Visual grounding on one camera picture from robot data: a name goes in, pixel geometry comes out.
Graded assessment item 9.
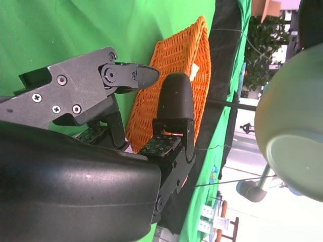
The thin black stretched wire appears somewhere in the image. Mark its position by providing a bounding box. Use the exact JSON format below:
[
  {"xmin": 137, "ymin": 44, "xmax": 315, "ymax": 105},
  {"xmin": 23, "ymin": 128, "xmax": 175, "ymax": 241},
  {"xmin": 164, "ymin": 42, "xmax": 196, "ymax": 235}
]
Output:
[{"xmin": 185, "ymin": 175, "xmax": 276, "ymax": 189}]

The green leafy plant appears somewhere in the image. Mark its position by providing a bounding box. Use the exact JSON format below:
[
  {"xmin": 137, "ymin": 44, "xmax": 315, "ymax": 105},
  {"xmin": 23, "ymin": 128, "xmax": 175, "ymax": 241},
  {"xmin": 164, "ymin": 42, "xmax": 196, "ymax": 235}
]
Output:
[{"xmin": 243, "ymin": 15, "xmax": 291, "ymax": 91}]

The green tablecloth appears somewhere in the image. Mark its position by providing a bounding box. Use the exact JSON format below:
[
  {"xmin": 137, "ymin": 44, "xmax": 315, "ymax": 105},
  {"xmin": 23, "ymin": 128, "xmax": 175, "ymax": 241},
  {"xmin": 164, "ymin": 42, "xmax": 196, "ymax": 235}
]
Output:
[{"xmin": 0, "ymin": 0, "xmax": 218, "ymax": 139}]

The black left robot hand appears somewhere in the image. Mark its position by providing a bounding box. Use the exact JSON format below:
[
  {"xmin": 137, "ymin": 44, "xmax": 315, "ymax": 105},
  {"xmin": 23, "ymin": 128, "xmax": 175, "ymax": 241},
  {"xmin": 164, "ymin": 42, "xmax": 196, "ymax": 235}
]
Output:
[{"xmin": 298, "ymin": 0, "xmax": 323, "ymax": 51}]

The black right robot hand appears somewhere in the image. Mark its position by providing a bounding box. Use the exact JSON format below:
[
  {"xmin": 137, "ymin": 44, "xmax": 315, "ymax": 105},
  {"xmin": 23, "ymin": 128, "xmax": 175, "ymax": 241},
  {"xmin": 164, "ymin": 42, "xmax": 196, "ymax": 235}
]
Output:
[{"xmin": 0, "ymin": 46, "xmax": 197, "ymax": 242}]

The orange wicker basket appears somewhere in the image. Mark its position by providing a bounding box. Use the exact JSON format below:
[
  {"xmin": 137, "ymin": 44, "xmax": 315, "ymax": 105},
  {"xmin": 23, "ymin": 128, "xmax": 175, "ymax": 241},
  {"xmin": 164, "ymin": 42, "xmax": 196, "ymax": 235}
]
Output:
[{"xmin": 125, "ymin": 15, "xmax": 212, "ymax": 155}]

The grey-green round bowl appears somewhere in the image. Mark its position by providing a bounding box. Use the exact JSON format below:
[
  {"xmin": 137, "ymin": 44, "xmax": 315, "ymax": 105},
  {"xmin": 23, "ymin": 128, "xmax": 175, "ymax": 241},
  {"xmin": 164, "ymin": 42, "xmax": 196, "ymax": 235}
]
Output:
[{"xmin": 254, "ymin": 42, "xmax": 323, "ymax": 203}]

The black tripod pole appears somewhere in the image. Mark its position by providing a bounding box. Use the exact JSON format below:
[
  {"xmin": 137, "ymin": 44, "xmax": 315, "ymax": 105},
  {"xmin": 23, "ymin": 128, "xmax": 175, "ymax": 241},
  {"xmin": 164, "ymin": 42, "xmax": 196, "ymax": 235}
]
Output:
[{"xmin": 207, "ymin": 91, "xmax": 257, "ymax": 111}]

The brown wooden rack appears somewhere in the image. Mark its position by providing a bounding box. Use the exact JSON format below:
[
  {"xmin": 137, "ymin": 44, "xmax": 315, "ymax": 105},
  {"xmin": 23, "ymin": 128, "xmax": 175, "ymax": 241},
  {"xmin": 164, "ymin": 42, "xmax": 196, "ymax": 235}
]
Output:
[{"xmin": 216, "ymin": 200, "xmax": 240, "ymax": 242}]

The brown cardboard box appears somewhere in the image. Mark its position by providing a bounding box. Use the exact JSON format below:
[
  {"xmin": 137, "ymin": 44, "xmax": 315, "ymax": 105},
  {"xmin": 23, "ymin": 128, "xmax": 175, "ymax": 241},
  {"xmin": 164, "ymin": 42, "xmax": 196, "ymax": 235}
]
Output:
[{"xmin": 251, "ymin": 0, "xmax": 283, "ymax": 23}]

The black backdrop cloth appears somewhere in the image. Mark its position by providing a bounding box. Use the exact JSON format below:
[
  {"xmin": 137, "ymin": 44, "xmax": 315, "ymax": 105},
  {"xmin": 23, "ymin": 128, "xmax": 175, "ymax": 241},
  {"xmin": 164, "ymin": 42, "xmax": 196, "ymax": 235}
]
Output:
[{"xmin": 161, "ymin": 0, "xmax": 243, "ymax": 236}]

